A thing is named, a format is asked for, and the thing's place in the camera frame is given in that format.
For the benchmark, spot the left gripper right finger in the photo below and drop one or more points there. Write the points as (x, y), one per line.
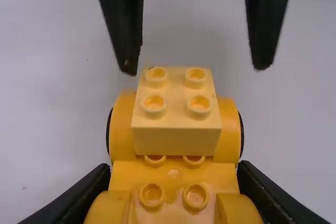
(283, 203)

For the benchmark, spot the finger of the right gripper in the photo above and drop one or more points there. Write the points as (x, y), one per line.
(265, 19)
(123, 19)

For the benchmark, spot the yellow toy car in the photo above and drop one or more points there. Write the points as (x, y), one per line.
(176, 134)

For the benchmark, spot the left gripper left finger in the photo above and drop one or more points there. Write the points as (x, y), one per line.
(65, 203)

